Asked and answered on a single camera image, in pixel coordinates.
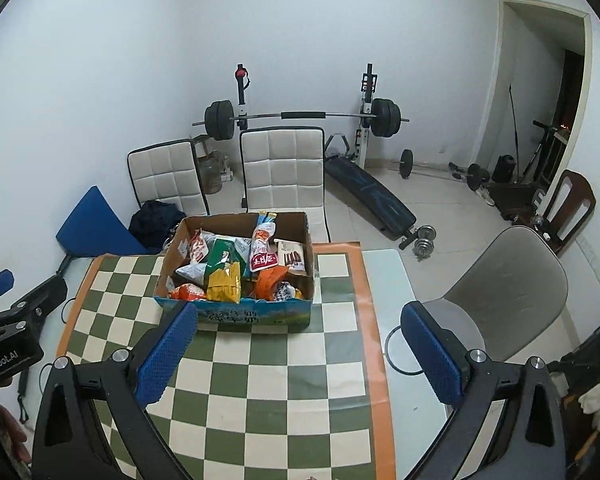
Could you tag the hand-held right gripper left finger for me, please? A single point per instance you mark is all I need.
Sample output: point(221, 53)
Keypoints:
point(167, 355)

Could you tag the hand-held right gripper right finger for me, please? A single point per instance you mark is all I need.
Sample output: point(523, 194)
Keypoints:
point(432, 355)

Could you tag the blue cardboard box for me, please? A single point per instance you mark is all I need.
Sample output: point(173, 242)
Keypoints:
point(255, 317)

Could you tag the white chocolate cookie packet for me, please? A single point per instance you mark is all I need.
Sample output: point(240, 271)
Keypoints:
point(290, 255)

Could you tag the person's left hand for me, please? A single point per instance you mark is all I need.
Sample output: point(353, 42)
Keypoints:
point(12, 432)

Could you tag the orange and white snack packet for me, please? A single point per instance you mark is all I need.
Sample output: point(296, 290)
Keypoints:
point(187, 292)

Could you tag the silvery white snack packet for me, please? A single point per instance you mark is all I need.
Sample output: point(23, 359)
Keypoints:
point(192, 272)

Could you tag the blue padded chair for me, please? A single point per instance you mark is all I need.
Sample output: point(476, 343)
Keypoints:
point(97, 225)

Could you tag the yellow snack packet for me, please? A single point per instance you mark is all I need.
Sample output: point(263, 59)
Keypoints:
point(224, 282)

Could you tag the grey shell chair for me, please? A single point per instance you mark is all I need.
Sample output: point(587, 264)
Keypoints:
point(510, 285)

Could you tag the red and white snack packet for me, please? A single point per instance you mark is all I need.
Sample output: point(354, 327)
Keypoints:
point(198, 249)

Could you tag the chrome dumbbell pair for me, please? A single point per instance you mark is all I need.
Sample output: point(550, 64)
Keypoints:
point(424, 242)

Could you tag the green snack packet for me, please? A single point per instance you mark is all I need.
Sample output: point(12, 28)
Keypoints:
point(221, 255)

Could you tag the green white checkered mat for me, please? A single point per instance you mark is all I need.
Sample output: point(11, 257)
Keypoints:
point(280, 385)

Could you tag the white packet with red label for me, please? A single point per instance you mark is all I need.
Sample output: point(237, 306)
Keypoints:
point(263, 259)

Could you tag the white shoe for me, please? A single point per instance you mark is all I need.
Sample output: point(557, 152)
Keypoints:
point(486, 196)

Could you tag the black sit-up bench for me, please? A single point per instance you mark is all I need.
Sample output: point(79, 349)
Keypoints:
point(370, 195)

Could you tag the white padded chair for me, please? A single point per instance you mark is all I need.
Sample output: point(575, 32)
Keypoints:
point(282, 170)
point(167, 175)

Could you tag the clear water jug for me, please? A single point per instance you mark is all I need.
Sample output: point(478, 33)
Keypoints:
point(210, 176)

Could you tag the black dumbbell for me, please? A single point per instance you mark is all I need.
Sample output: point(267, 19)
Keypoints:
point(475, 175)

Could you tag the black weight plate bar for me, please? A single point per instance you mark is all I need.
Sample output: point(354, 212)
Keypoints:
point(406, 164)

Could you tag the black cylinder bag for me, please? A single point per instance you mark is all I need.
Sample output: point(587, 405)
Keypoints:
point(503, 169)

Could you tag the brown wooden chair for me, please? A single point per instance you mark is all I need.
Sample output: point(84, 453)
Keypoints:
point(577, 200)

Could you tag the black kick scooter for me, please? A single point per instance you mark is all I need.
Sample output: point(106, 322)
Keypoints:
point(542, 150)

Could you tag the black barbell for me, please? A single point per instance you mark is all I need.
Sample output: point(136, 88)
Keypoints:
point(220, 120)

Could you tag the barbell rack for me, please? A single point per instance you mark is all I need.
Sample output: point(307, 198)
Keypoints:
point(367, 90)

